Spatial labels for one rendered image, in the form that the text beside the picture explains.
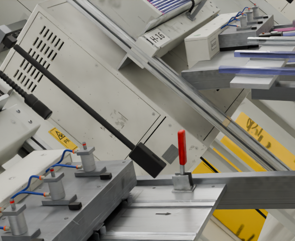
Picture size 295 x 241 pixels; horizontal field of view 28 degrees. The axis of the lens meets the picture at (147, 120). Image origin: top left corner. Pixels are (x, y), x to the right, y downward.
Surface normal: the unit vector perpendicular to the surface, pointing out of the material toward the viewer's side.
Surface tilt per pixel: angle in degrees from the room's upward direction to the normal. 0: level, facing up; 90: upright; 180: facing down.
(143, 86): 90
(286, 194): 90
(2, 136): 90
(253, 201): 90
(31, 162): 43
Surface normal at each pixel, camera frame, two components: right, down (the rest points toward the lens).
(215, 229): 0.54, -0.69
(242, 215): -0.36, 0.32
